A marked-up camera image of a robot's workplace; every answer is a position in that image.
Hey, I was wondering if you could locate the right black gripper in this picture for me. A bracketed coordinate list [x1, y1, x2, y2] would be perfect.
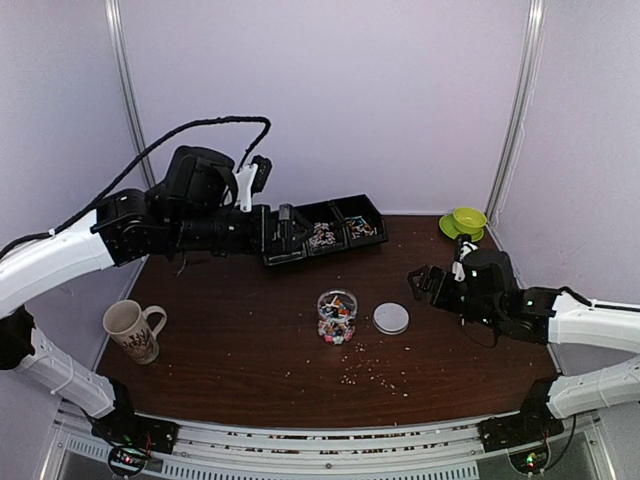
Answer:
[408, 266, 500, 332]

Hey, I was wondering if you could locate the black three-compartment candy tray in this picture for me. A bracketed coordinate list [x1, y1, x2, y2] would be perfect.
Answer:
[263, 194, 388, 267]

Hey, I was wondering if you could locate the clear plastic lid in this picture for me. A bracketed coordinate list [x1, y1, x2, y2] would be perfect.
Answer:
[373, 302, 410, 335]

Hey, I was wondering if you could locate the clear plastic cup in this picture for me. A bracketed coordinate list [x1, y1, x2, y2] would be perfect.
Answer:
[316, 288, 358, 346]

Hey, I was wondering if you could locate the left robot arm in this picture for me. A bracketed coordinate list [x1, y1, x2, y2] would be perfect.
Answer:
[1, 146, 312, 444]

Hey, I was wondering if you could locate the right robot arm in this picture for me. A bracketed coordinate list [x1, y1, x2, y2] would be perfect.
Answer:
[407, 247, 639, 442]

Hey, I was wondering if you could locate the green saucer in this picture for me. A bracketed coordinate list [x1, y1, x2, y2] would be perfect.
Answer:
[439, 214, 485, 242]

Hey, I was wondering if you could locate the green bowl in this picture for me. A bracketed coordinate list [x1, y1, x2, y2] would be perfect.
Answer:
[452, 207, 487, 234]

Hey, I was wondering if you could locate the cream floral mug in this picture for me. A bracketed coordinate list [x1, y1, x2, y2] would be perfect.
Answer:
[102, 300, 168, 365]

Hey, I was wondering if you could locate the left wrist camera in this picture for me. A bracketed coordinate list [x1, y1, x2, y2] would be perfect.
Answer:
[235, 155, 273, 213]

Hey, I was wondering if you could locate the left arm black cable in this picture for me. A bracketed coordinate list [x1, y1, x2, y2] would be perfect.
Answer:
[0, 115, 272, 261]

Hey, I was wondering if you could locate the front aluminium rail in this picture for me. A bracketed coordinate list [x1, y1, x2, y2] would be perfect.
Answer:
[36, 403, 617, 479]

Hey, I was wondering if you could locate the right aluminium frame post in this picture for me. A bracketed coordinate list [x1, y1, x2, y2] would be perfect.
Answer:
[486, 0, 546, 228]

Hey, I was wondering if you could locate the aluminium frame post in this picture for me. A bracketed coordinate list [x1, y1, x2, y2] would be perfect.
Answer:
[103, 0, 168, 224]
[486, 0, 546, 228]

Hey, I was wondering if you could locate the left aluminium frame post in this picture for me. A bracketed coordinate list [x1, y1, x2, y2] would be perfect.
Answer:
[103, 0, 168, 224]

